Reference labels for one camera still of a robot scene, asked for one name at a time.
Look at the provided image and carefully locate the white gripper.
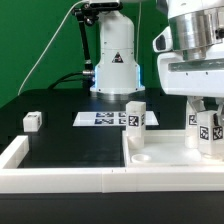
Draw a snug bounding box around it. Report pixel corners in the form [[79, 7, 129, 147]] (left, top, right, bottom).
[[157, 52, 224, 127]]

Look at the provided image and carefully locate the white square tabletop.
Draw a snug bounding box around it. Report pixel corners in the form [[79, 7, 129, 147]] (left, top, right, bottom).
[[122, 130, 224, 167]]

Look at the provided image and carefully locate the white marker sheet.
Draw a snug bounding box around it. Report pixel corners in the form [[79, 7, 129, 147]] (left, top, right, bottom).
[[72, 111, 160, 127]]

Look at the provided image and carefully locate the white U-shaped obstacle fence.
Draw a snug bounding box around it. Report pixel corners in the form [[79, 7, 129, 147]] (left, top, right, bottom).
[[0, 135, 224, 194]]

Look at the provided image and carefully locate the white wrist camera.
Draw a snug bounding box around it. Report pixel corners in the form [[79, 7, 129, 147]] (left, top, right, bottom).
[[153, 26, 173, 53]]

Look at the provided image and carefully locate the black cable bundle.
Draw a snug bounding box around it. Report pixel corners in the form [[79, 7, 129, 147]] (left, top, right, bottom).
[[47, 73, 95, 90]]

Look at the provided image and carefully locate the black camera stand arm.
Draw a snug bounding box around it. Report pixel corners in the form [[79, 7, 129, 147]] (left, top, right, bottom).
[[71, 2, 98, 78]]

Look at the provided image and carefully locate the white cable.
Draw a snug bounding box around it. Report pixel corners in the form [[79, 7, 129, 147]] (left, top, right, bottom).
[[17, 0, 88, 97]]

